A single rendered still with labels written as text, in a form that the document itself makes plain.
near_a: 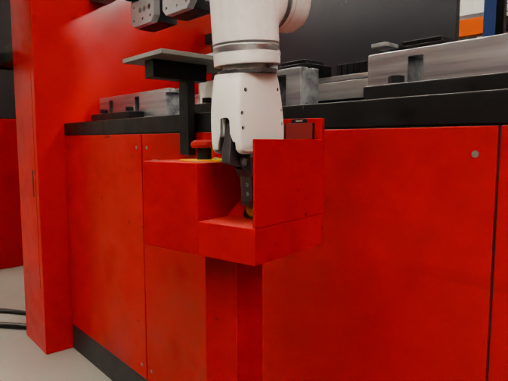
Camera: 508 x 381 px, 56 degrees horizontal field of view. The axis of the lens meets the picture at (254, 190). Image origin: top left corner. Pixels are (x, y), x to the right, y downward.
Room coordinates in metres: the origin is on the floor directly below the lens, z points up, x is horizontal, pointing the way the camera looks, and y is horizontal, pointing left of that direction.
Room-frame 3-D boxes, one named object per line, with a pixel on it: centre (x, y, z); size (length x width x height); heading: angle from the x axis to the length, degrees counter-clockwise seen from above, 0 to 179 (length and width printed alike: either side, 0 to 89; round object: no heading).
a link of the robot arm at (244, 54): (0.62, 0.01, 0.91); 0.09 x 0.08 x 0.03; 142
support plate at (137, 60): (1.17, 0.15, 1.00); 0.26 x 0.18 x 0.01; 131
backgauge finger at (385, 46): (1.08, -0.35, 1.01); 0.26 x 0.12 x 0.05; 131
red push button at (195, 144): (0.70, 0.07, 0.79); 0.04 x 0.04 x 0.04
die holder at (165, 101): (1.69, 0.40, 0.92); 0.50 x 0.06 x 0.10; 41
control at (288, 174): (0.68, 0.03, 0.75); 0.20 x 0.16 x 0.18; 52
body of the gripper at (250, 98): (0.62, 0.01, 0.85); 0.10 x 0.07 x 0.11; 142
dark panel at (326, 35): (1.78, -0.19, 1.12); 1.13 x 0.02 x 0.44; 41
